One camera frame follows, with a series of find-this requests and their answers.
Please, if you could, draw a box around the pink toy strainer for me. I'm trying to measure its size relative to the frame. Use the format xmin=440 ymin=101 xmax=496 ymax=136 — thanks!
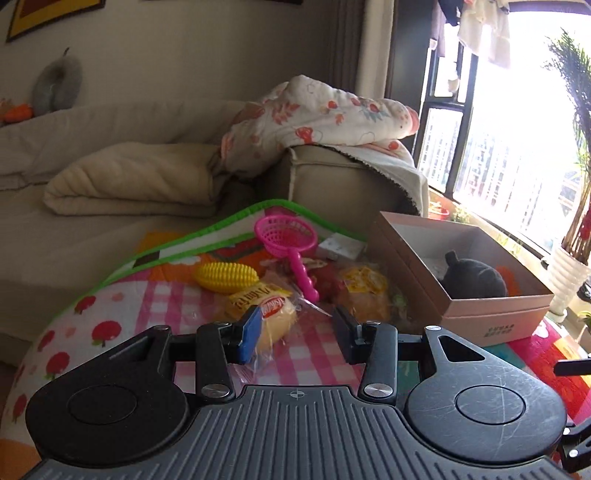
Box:
xmin=253 ymin=215 xmax=320 ymax=301

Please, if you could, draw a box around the black plush toy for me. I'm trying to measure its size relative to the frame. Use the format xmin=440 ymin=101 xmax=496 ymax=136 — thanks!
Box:
xmin=436 ymin=249 xmax=509 ymax=298

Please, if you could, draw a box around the bread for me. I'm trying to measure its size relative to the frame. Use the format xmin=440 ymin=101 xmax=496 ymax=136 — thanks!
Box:
xmin=335 ymin=263 xmax=393 ymax=321
xmin=222 ymin=284 xmax=333 ymax=370

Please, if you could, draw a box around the grey curtain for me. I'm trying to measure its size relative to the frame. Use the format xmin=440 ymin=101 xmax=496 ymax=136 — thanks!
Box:
xmin=333 ymin=0 xmax=399 ymax=100

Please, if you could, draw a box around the white plant pot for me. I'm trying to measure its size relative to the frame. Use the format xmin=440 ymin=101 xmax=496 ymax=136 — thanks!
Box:
xmin=545 ymin=244 xmax=591 ymax=319

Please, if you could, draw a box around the white hanging garment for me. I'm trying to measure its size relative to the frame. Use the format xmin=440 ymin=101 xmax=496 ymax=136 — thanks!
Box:
xmin=457 ymin=0 xmax=512 ymax=70

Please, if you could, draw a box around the floral print blanket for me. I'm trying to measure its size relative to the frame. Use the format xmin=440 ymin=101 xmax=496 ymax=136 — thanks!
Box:
xmin=221 ymin=75 xmax=420 ymax=178

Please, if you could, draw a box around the dark hanging garment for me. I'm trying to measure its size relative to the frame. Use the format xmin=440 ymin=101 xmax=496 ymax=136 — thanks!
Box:
xmin=435 ymin=0 xmax=468 ymax=27

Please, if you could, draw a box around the folded beige blanket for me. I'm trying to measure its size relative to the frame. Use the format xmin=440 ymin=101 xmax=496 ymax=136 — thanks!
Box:
xmin=43 ymin=142 xmax=232 ymax=217

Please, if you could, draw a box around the grey neck pillow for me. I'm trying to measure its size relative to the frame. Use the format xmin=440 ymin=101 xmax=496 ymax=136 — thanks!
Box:
xmin=31 ymin=47 xmax=84 ymax=116

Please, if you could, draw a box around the yellow toy corn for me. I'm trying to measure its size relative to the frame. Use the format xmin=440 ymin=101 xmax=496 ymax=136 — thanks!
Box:
xmin=193 ymin=261 xmax=259 ymax=295

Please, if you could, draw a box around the beige towel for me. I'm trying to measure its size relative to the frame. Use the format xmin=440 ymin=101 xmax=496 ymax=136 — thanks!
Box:
xmin=318 ymin=141 xmax=430 ymax=217

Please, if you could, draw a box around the colourful play mat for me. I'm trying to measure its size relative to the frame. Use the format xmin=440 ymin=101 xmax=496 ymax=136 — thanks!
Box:
xmin=0 ymin=198 xmax=591 ymax=480

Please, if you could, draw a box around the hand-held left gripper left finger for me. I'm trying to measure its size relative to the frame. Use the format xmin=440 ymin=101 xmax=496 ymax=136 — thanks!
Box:
xmin=99 ymin=307 xmax=264 ymax=401

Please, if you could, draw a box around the yellow framed picture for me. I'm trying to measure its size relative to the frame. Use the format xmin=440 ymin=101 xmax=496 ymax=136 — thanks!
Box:
xmin=6 ymin=0 xmax=106 ymax=43

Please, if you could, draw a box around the small white box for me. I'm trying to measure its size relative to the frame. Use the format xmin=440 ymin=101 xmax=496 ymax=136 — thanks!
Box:
xmin=316 ymin=232 xmax=368 ymax=261

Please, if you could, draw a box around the black window frame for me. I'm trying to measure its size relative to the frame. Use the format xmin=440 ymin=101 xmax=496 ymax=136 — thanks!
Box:
xmin=411 ymin=23 xmax=591 ymax=268

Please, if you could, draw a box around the orange plush toy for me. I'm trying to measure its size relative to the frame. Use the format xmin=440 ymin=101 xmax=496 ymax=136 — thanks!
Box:
xmin=0 ymin=99 xmax=34 ymax=124

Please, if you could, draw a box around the beige sofa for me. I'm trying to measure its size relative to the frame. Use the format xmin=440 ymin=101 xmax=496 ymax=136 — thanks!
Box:
xmin=0 ymin=99 xmax=430 ymax=370

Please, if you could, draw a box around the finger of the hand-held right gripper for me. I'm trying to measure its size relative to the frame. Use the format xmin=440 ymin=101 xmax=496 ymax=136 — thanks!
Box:
xmin=554 ymin=356 xmax=591 ymax=377

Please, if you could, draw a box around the pink cardboard box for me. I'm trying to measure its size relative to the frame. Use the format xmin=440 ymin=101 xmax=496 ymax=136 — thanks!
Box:
xmin=368 ymin=211 xmax=555 ymax=348

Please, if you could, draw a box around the green potted plant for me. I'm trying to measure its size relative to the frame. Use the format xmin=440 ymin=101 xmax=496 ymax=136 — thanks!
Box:
xmin=545 ymin=30 xmax=591 ymax=259

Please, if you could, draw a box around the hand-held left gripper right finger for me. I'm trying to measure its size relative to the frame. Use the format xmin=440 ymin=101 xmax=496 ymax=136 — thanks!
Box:
xmin=332 ymin=305 xmax=497 ymax=401

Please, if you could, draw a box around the red packaged snack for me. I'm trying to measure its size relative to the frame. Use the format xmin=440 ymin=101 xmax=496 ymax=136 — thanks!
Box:
xmin=308 ymin=265 xmax=345 ymax=301

